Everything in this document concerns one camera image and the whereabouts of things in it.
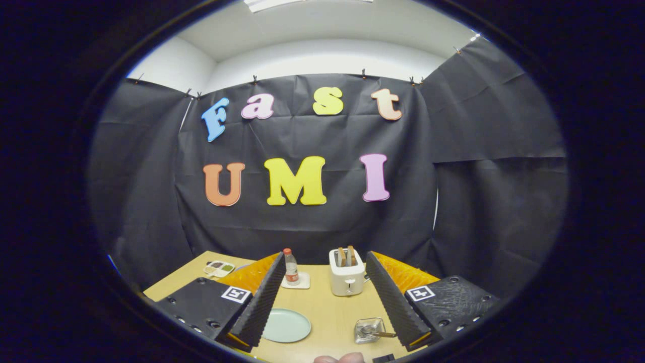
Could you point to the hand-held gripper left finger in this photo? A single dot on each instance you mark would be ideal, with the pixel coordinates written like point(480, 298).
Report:
point(264, 297)

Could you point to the black backdrop cloth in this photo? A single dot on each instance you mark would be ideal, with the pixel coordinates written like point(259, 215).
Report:
point(499, 212)

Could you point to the white divided sauce tray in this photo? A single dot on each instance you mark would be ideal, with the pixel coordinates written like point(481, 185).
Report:
point(219, 268)

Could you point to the clear water bottle red cap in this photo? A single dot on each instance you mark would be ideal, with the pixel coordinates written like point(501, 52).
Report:
point(291, 269)

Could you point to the white toaster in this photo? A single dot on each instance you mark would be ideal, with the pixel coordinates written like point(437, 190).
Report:
point(347, 282)

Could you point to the white square coaster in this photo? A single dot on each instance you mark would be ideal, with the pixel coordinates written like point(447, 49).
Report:
point(304, 283)

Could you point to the toast bread slice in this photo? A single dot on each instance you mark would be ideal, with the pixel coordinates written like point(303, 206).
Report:
point(341, 257)
point(351, 255)

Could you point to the pale green round plate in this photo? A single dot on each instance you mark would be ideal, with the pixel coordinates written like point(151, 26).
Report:
point(287, 326)

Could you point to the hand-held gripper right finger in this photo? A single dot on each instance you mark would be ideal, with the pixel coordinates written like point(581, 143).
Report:
point(390, 297)

